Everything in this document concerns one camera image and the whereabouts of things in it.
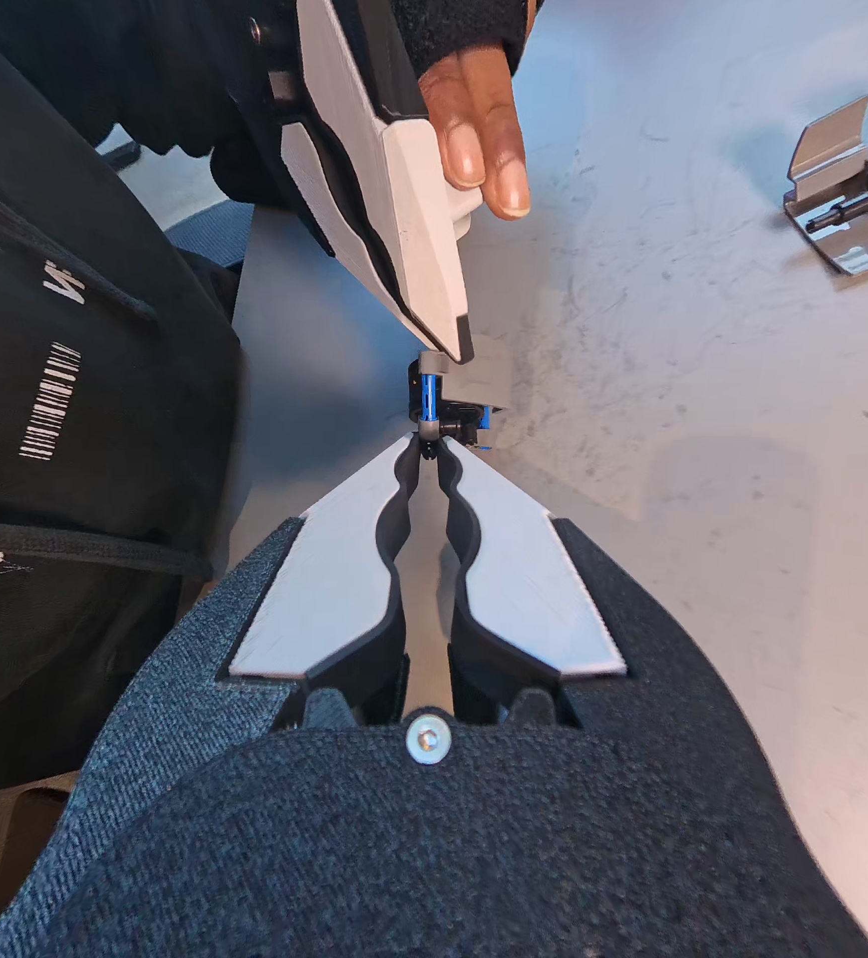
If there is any dark mesh chair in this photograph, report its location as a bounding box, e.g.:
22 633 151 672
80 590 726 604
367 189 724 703
97 138 257 270

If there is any person's black hoodie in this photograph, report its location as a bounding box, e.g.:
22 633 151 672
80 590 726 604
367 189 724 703
0 0 246 798

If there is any grey desk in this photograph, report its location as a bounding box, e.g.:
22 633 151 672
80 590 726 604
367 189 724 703
213 0 868 958

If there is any person's left forearm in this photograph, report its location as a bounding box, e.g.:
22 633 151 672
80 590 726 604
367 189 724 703
0 0 307 209

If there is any person's left hand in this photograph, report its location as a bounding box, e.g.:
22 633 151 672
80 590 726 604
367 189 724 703
417 45 532 223

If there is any black wheel brick assembly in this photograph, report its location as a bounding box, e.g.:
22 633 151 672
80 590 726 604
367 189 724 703
407 352 513 459

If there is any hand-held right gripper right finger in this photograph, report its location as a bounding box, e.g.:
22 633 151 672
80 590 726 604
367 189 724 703
436 436 628 725

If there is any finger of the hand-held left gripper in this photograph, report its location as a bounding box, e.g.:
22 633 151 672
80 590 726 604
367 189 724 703
280 122 417 332
297 0 475 366

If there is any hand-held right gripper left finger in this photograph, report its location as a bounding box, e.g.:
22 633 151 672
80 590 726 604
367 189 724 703
229 434 420 725

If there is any grey brick panel assembly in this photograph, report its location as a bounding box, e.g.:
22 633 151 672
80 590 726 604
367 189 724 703
782 71 868 278

